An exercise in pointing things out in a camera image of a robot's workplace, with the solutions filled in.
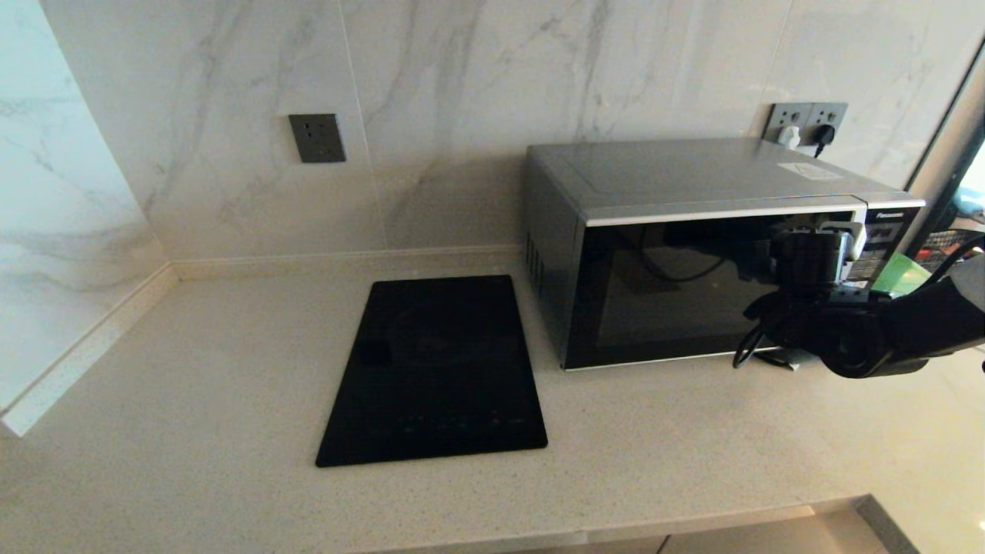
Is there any green plastic cutting board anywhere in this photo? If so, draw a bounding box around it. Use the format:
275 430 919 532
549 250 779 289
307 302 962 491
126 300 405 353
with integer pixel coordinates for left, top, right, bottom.
872 252 933 299

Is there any grey wall power socket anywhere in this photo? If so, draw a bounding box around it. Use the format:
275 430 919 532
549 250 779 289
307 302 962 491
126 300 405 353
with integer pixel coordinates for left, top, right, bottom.
805 103 850 149
764 103 812 146

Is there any black glass induction cooktop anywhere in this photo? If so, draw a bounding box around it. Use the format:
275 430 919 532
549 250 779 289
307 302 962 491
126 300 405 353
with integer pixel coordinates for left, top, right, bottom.
316 275 549 469

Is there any silver black microwave oven body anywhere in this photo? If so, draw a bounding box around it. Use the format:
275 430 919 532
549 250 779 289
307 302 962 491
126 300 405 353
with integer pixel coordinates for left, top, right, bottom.
525 137 927 372

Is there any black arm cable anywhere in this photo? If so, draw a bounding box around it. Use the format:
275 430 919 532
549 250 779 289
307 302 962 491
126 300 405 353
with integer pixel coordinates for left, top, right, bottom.
916 231 985 297

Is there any dark grey single wall socket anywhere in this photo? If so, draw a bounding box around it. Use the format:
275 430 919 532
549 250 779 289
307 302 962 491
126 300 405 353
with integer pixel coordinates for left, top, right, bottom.
289 113 348 164

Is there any black wire basket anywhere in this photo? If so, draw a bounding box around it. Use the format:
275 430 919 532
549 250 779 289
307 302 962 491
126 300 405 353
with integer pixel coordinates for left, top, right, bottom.
920 229 985 259

